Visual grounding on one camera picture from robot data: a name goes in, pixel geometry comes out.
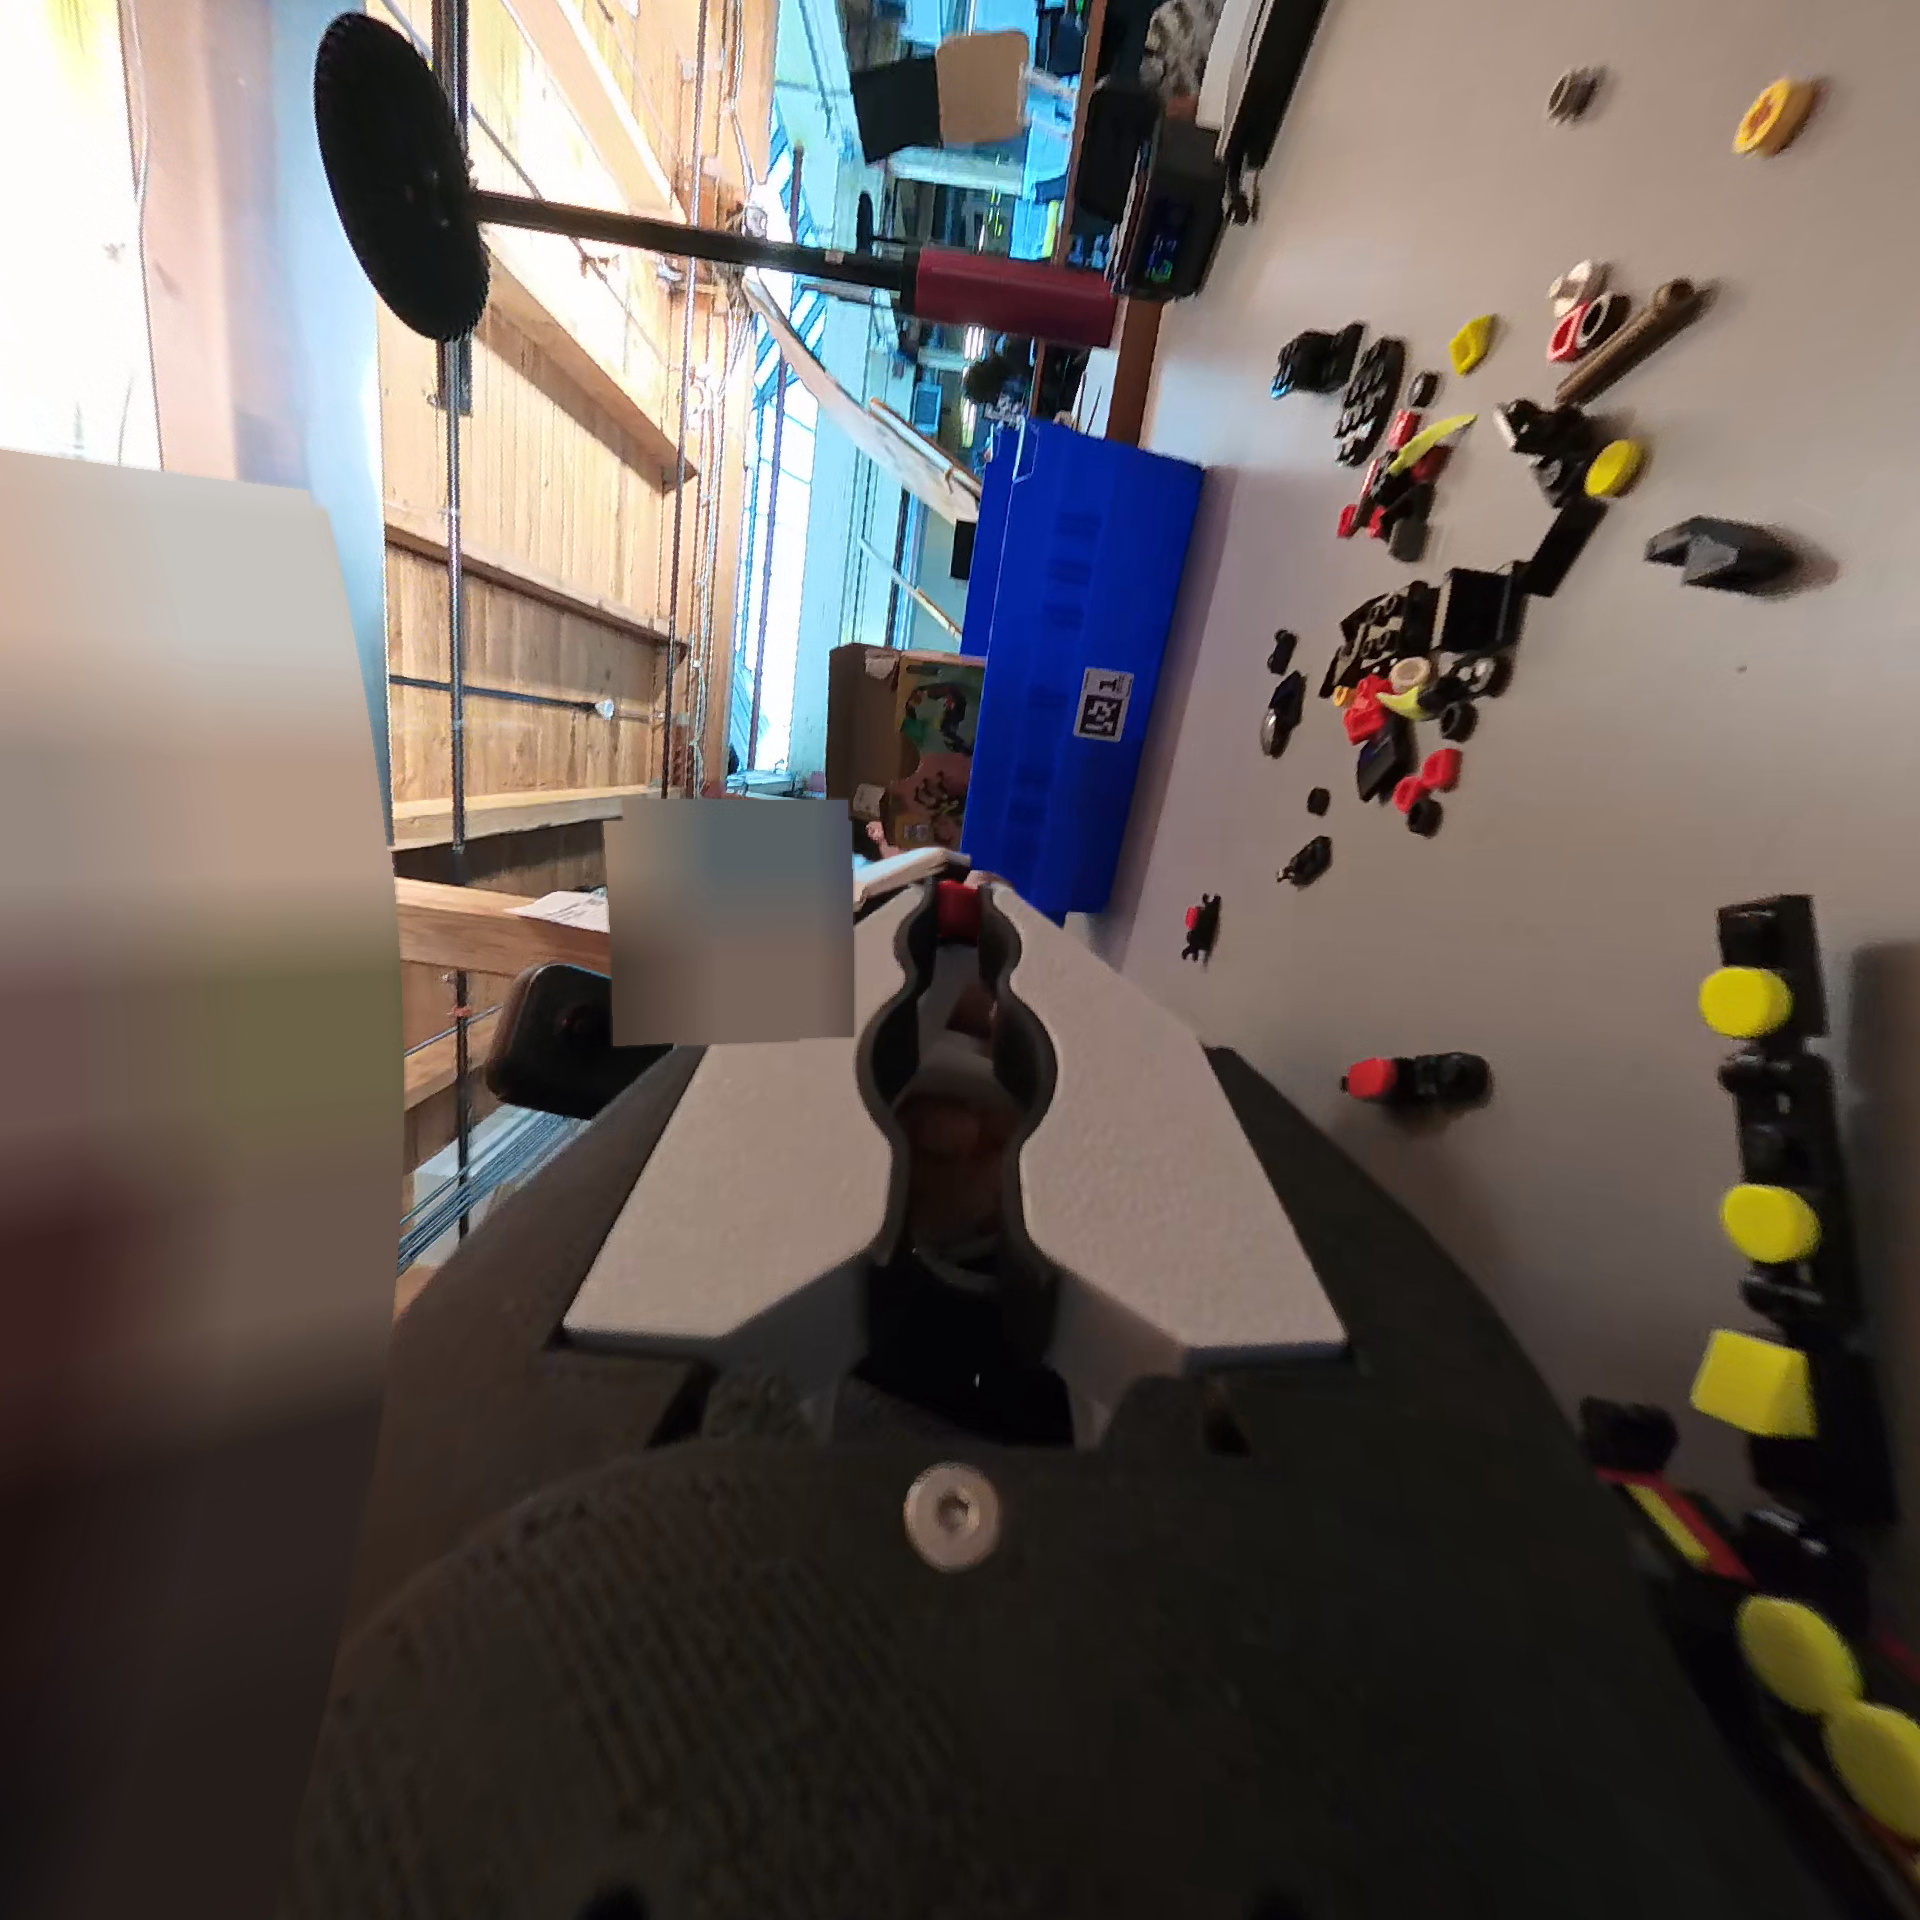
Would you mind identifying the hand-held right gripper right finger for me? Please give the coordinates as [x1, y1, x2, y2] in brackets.
[973, 887, 1346, 1390]

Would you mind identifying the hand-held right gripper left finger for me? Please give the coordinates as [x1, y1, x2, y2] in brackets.
[560, 887, 945, 1424]

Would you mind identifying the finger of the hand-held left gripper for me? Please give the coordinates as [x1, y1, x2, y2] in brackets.
[855, 842, 973, 912]

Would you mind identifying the black and red lego assembly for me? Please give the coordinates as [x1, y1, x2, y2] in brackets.
[1340, 1050, 1495, 1122]

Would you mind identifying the black and yellow lego spider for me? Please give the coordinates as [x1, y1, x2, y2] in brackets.
[1575, 892, 1920, 1920]

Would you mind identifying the pile of loose lego parts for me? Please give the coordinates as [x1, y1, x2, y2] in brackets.
[1176, 67, 1823, 962]

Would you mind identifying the black angled lego piece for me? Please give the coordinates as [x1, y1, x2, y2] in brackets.
[1642, 514, 1802, 597]

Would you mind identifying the person's left hand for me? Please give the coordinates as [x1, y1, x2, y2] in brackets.
[900, 1050, 1026, 1277]

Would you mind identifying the colourful printed cardboard box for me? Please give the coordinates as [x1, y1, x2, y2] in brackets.
[828, 642, 986, 847]

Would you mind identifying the blue plastic bin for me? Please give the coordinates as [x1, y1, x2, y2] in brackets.
[956, 418, 1205, 925]

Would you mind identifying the maroon bottle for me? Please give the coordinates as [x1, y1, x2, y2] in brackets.
[909, 245, 1122, 351]

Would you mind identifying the black device with green display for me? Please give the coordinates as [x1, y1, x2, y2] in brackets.
[1106, 84, 1235, 297]

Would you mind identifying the chair with beige backrest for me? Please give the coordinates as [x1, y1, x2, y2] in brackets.
[852, 25, 1036, 164]

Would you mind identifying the black disc on pole stand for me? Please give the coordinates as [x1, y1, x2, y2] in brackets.
[310, 11, 920, 342]

